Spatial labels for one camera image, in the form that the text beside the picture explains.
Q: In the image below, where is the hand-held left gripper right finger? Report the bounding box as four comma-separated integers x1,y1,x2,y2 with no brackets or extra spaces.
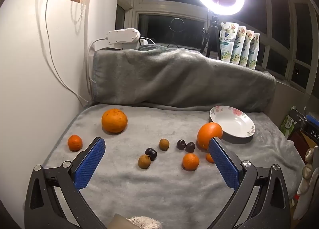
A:
208,137,291,229

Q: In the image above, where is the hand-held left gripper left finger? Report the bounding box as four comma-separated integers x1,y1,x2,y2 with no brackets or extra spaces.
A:
24,137,107,229

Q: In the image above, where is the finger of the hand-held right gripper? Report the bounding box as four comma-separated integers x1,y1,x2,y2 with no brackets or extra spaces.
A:
290,109,319,130

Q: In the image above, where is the small orange mandarin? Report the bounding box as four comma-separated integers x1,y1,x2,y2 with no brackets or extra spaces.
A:
182,153,200,171
67,134,83,152

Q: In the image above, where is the large smooth orange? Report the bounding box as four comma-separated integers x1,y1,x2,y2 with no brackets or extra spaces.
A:
197,122,223,150

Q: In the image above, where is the white floral plate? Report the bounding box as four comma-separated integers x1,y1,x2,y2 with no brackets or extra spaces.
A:
209,106,256,138

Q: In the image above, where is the large rough-skinned orange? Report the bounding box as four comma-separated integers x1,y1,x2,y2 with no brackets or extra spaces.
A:
101,108,128,134

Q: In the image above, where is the person's right hand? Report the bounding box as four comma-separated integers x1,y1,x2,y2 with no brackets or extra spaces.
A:
293,145,319,221

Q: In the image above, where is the person's left hand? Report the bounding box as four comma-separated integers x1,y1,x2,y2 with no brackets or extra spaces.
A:
106,213,163,229

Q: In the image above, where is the green snack packet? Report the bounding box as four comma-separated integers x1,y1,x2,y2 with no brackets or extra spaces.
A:
279,106,297,140

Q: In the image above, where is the dark red box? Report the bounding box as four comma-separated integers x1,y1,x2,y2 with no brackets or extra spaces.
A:
288,129,308,152

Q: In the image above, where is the grey fleece blanket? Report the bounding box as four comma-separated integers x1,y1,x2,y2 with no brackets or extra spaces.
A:
41,44,299,229

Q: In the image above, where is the white cabinet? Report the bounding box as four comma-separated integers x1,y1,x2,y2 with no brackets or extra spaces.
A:
0,0,90,219

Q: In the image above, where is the white power strip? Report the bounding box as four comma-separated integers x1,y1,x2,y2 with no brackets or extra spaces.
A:
107,28,140,50

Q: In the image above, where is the white window frame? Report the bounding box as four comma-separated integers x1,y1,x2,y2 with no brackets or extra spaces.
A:
116,0,319,95

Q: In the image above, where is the thick white power cable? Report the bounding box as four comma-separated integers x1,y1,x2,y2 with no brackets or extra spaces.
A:
85,38,109,100

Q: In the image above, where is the thin white cable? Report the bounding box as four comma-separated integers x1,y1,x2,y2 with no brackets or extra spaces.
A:
44,0,89,102

